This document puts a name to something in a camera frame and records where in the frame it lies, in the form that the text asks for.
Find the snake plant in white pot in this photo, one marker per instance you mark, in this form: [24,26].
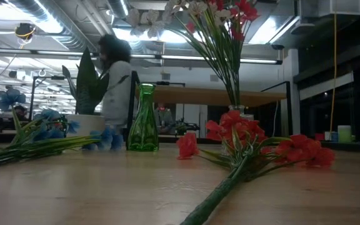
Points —
[86,81]

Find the blue artificial flower bunch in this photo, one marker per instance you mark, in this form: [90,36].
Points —
[9,97]

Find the red artificial flower bunch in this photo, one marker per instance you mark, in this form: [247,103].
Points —
[245,11]

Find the green glass vase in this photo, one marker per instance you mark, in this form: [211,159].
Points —
[143,131]

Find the light green cup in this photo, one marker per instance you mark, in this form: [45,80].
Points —
[344,134]

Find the black metal stand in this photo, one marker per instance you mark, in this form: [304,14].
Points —
[32,93]

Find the small red container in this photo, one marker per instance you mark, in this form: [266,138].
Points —
[319,137]

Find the orange artificial flower bunch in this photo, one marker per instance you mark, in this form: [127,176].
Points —
[239,125]

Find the person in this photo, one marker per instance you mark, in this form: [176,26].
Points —
[164,117]
[117,93]
[21,110]

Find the white artificial flower bunch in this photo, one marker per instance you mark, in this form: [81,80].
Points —
[150,22]

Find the clear glass vase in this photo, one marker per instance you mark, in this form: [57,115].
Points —
[242,109]

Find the wooden shelf with black frame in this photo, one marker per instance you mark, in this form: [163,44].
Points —
[205,95]

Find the small blue container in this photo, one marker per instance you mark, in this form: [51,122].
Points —
[334,137]

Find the small white container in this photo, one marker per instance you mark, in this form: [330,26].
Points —
[327,136]

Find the grey ceiling air unit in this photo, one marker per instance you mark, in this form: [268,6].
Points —
[330,7]

